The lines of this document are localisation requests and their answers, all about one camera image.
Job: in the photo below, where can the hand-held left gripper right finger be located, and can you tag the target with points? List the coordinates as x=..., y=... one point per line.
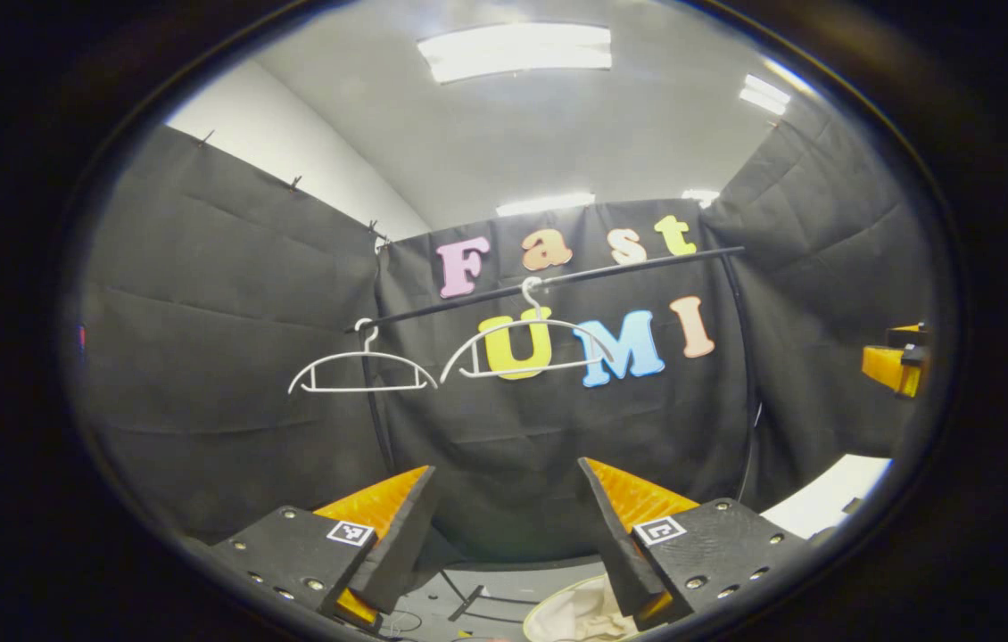
x=620, y=553

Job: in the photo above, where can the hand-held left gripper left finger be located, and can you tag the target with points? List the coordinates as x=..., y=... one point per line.
x=397, y=544

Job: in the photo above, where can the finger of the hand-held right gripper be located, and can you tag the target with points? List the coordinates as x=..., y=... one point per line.
x=910, y=334
x=888, y=366

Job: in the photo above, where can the cream laundry hamper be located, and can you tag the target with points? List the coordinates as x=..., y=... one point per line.
x=532, y=615

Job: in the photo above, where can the white plastic clothes hanger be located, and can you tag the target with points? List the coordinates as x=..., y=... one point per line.
x=536, y=310
x=361, y=389

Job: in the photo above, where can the black metal clothes rack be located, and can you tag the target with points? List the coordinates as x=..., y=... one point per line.
x=647, y=263

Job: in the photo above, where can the white flat panel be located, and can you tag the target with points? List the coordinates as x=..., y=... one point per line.
x=825, y=495

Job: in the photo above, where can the small ceiling light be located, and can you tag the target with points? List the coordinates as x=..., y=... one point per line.
x=700, y=195

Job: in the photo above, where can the black backdrop cloth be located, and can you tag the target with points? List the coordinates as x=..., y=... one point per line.
x=201, y=357

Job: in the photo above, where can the double ceiling light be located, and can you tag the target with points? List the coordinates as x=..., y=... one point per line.
x=764, y=94

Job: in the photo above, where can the long strip ceiling light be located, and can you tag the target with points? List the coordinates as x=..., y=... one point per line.
x=545, y=204

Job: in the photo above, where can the large ceiling light panel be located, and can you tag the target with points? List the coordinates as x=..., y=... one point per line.
x=513, y=49

